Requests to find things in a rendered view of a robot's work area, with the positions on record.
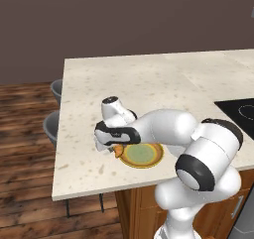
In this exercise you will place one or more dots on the grey stool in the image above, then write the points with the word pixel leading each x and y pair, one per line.
pixel 57 90
pixel 51 127

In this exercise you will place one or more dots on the black hob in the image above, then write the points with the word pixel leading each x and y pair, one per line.
pixel 238 112

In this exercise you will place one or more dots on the yellow rimmed green plate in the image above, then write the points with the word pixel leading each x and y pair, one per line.
pixel 142 154

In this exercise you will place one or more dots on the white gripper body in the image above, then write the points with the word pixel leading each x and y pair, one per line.
pixel 101 145

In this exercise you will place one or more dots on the orange pastry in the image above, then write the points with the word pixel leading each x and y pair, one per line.
pixel 117 151

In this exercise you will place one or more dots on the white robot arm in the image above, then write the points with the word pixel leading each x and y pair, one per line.
pixel 205 150

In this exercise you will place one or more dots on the grey appliance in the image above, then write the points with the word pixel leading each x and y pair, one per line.
pixel 245 221

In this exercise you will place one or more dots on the wooden cupboard door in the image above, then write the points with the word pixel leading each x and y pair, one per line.
pixel 142 213

